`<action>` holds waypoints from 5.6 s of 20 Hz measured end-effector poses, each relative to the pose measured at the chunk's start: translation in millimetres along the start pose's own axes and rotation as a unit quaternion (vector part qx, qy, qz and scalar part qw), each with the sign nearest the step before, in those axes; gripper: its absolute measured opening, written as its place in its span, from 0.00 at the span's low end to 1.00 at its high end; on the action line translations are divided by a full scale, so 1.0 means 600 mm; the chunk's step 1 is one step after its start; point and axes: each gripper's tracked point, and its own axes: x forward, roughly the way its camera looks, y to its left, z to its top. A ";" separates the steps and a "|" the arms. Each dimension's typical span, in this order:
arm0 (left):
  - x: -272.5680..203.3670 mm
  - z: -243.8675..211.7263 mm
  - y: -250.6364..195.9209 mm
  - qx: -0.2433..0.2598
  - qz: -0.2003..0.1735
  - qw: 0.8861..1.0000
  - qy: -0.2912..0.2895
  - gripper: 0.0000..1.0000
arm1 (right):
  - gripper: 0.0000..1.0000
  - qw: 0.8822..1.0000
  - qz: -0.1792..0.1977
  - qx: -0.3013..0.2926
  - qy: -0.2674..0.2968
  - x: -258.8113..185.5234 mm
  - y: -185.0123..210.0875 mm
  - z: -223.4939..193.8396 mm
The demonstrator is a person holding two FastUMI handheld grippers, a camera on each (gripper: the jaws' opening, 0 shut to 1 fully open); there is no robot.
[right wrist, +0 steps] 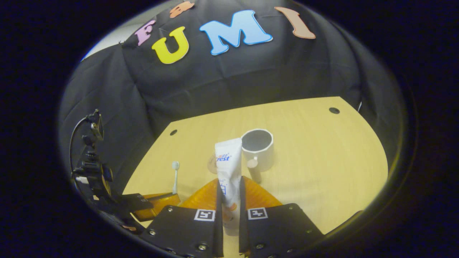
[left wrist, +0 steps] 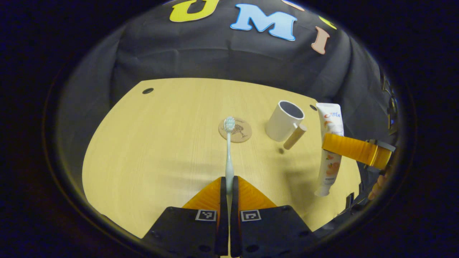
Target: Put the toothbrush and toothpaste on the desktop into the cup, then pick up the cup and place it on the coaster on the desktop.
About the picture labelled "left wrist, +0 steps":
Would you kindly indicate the black backdrop cloth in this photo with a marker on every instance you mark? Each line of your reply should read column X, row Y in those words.
column 215, row 53

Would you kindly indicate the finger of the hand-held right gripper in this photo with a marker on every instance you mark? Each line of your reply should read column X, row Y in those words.
column 353, row 149

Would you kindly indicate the white toothpaste tube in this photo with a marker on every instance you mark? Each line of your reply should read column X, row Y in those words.
column 331, row 118

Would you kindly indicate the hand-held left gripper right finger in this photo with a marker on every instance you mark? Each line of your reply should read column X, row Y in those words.
column 235, row 222

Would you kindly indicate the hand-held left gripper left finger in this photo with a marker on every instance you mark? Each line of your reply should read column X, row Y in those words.
column 223, row 222

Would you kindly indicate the round wooden coaster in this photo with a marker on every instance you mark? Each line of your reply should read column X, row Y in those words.
column 242, row 132

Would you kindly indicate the pale green toothbrush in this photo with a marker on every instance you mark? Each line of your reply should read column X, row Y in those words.
column 229, row 161

